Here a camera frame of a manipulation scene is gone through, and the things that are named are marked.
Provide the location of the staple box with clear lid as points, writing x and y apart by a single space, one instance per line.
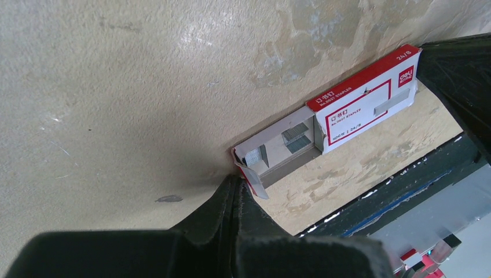
333 117

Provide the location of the staple strip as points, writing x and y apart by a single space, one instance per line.
252 157
295 138

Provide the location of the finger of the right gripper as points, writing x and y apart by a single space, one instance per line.
457 71

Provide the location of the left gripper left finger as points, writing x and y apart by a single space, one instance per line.
198 246

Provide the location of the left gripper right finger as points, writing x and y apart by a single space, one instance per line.
264 249

